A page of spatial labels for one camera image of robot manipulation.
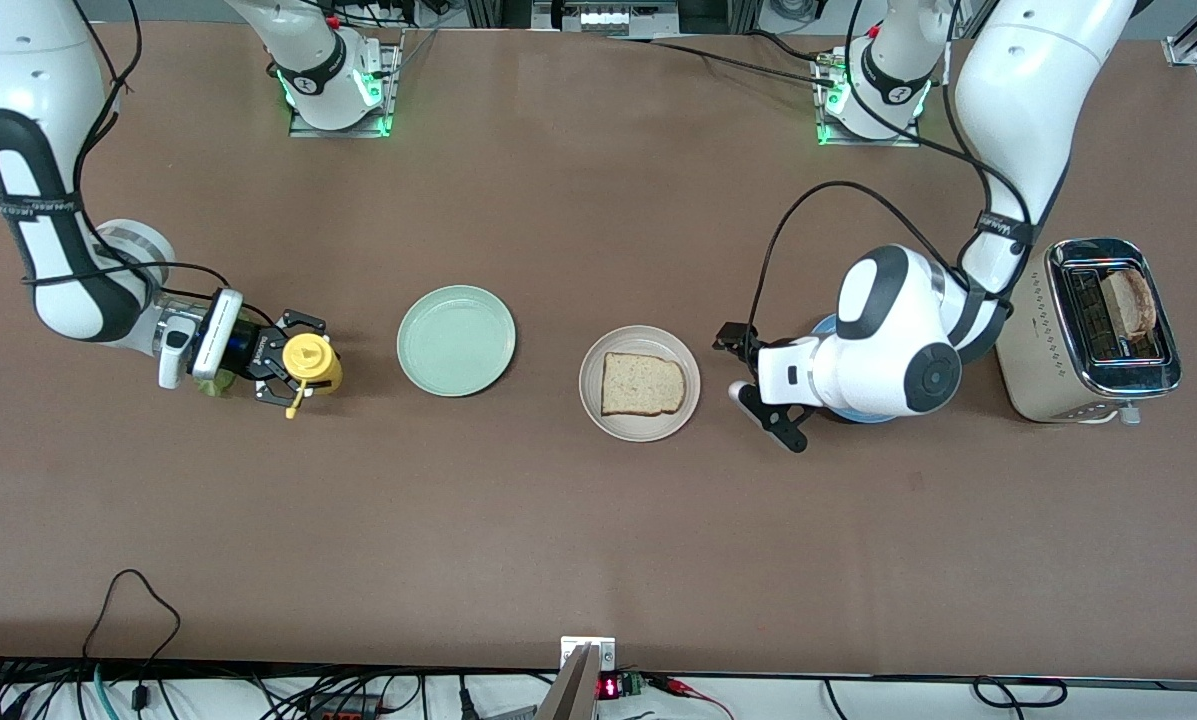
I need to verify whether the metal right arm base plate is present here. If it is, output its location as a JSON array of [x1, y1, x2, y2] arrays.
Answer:
[[288, 28, 405, 139]]

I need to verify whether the beige chrome-top toaster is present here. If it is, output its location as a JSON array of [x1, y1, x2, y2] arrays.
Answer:
[[995, 237, 1183, 426]]

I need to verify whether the dark-crust speckled bread slice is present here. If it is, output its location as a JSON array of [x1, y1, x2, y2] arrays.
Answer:
[[600, 352, 687, 418]]

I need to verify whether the beige round plate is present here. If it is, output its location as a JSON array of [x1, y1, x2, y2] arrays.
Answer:
[[578, 325, 702, 444]]

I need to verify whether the black base power cable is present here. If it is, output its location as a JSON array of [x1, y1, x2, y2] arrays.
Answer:
[[608, 35, 844, 89]]

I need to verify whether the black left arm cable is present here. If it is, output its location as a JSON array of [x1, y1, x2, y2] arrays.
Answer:
[[748, 180, 1034, 346]]

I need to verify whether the black flat-looped cable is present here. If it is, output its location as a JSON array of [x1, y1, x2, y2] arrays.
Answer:
[[973, 676, 1069, 710]]

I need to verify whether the black looped cable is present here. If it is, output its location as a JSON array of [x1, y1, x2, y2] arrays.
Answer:
[[82, 569, 182, 663]]

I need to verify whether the yellow squeeze bottle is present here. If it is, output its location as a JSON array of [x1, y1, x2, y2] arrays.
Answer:
[[283, 333, 344, 420]]

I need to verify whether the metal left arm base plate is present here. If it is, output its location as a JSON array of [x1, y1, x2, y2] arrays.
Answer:
[[813, 45, 951, 149]]

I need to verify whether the pale green round plate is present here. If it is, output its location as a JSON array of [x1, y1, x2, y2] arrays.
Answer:
[[397, 285, 517, 398]]

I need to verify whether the white-lit electronics box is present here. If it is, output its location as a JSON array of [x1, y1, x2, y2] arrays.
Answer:
[[531, 0, 681, 37]]

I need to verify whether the light-crust rounded bread slice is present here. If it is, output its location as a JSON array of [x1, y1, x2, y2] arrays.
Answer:
[[1100, 268, 1158, 341]]

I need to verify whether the blue round plate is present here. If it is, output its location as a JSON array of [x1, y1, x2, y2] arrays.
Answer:
[[810, 312, 901, 426]]

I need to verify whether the small metal edge bracket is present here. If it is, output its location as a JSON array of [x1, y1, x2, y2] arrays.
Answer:
[[560, 636, 617, 673]]

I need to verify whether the red clip wire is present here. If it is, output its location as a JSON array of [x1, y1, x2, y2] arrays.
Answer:
[[648, 675, 737, 720]]

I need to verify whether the grey angled metal bar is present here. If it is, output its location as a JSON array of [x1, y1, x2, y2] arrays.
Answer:
[[536, 645, 599, 720]]

